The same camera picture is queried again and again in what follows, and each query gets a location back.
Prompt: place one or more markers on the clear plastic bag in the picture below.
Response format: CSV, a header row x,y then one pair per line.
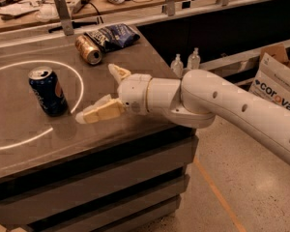
x,y
47,12

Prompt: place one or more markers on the gold soda can lying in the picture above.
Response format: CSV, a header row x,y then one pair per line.
x,y
88,50

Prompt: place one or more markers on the cardboard corovan box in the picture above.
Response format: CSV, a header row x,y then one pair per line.
x,y
272,81

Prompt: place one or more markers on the metal bracket post left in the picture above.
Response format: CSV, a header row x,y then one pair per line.
x,y
64,16

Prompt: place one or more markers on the clear bottle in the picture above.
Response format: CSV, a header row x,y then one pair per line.
x,y
194,60
177,66

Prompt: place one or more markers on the grey power strip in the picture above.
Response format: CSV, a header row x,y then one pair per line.
x,y
77,5

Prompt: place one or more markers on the blue pepsi can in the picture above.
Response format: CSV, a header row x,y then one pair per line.
x,y
47,89

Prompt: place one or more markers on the clear bottle right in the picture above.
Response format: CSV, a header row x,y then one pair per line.
x,y
194,60

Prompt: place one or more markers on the white paper sheet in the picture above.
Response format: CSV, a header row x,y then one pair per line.
x,y
17,9

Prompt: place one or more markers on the blue chip bag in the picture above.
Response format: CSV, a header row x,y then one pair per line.
x,y
113,37

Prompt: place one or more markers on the clear bottle left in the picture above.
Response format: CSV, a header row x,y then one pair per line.
x,y
177,66

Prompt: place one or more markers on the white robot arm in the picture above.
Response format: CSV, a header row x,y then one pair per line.
x,y
194,101

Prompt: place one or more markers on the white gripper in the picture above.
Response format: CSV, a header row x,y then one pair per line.
x,y
134,93

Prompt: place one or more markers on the grey drawer cabinet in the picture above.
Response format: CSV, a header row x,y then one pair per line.
x,y
113,190

